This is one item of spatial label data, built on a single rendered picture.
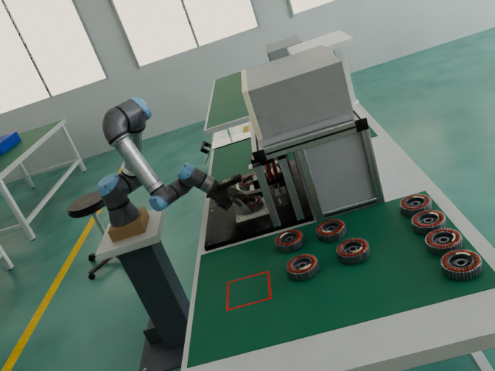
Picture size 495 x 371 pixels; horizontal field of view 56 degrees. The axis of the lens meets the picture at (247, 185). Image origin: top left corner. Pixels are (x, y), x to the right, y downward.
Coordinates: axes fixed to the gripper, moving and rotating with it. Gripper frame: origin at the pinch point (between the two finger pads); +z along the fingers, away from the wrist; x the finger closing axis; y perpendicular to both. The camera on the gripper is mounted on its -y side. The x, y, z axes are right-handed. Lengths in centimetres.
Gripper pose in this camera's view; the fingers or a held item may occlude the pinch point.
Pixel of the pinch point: (251, 205)
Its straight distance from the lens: 210.7
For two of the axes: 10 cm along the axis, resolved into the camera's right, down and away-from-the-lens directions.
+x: 0.2, 4.2, -9.1
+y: -5.6, 7.6, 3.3
